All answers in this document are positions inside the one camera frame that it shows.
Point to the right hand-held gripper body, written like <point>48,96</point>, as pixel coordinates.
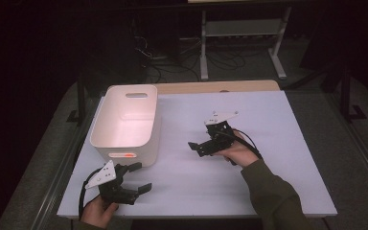
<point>218,142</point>

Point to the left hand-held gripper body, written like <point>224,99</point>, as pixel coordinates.
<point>105,177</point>

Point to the white plastic bin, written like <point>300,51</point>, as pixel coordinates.
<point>124,127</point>

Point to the person's right hand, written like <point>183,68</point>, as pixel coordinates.
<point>241,153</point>

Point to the person's left hand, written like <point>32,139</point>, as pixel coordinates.
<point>96,212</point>

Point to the white board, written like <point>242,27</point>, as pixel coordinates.
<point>268,134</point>

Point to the wooden table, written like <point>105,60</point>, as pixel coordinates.
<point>217,86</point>

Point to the black stand leg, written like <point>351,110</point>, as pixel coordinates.
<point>345,96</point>
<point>80,96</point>

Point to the white metal stand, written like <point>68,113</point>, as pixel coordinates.
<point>203,57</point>

